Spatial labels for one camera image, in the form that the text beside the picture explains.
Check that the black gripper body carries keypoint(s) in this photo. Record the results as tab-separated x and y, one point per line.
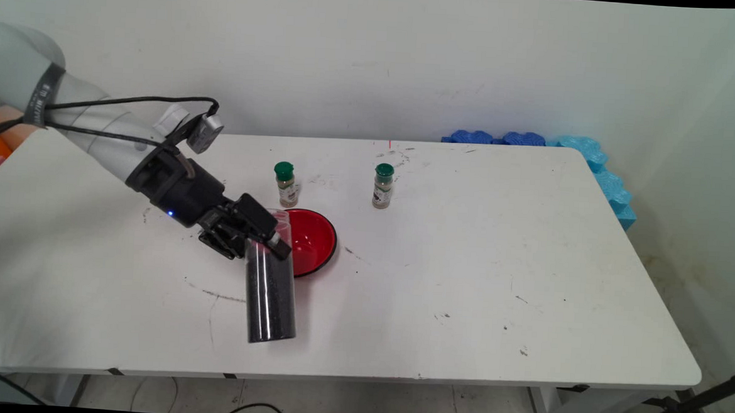
180	187

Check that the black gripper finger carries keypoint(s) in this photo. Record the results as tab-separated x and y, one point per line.
254	216
224	240

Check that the clear plastic jar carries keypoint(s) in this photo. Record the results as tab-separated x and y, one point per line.
283	218

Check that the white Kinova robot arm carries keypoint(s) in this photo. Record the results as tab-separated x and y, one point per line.
112	155

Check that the green-capped spice bottle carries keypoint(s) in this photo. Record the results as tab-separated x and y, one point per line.
382	191
288	190

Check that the red bowl with black rim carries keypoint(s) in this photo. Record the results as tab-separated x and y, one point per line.
312	241

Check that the white table leg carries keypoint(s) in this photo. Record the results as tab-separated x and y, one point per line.
65	389

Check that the dark blue foam mat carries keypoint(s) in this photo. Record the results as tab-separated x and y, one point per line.
472	137

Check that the light blue foam mat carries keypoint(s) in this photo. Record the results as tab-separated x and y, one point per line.
608	181

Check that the black tripod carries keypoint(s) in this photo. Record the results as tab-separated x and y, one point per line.
684	412

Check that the white camera bracket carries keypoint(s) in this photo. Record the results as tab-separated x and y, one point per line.
172	119

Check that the white table leg frame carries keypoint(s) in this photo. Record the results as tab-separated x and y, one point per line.
583	410

